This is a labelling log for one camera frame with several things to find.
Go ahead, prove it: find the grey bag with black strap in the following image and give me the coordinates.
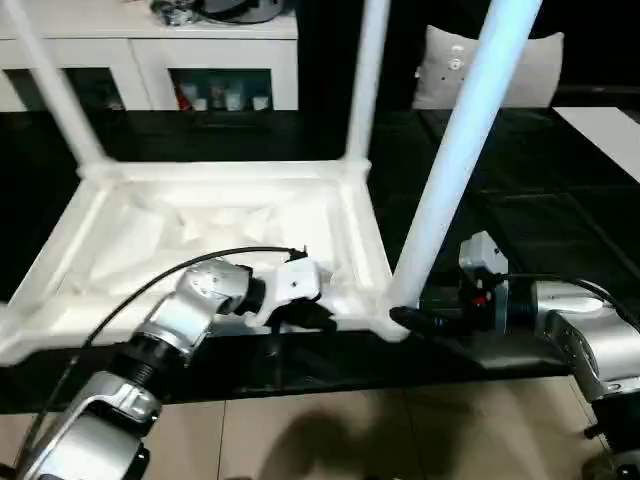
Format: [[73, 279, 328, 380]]
[[199, 0, 284, 25]]

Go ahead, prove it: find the crumpled patterned bag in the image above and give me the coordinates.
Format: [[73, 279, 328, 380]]
[[152, 0, 201, 26]]

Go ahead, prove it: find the white plastic table top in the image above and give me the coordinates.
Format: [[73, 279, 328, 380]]
[[0, 158, 409, 369]]

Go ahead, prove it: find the white flat board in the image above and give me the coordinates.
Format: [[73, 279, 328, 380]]
[[552, 106, 640, 186]]

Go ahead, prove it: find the black mat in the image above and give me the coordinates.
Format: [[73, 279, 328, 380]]
[[0, 107, 640, 416]]

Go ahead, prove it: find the white sideboard with glass doors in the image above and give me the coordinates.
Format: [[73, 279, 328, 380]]
[[0, 0, 300, 112]]

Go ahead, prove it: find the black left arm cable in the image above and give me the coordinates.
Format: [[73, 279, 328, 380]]
[[14, 244, 309, 471]]

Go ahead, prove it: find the grey pillow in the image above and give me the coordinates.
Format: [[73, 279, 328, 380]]
[[412, 24, 566, 110]]

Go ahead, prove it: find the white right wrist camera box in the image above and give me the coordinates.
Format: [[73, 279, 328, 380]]
[[458, 231, 511, 331]]

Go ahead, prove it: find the black cabinet with gold label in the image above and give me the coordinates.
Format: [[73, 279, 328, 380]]
[[297, 0, 431, 114]]

